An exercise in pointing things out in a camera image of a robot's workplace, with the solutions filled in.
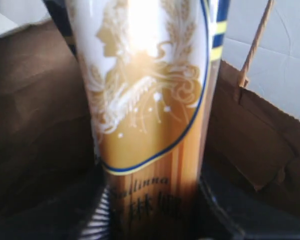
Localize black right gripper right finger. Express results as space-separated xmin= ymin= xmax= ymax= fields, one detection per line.
xmin=198 ymin=169 xmax=300 ymax=240

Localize brown paper grocery bag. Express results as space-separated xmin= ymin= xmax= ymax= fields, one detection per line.
xmin=0 ymin=22 xmax=300 ymax=240

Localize spaghetti package blue ends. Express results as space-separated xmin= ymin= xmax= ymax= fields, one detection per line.
xmin=44 ymin=0 xmax=230 ymax=240

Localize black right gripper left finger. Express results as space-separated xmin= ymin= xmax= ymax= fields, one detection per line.
xmin=72 ymin=184 xmax=113 ymax=240

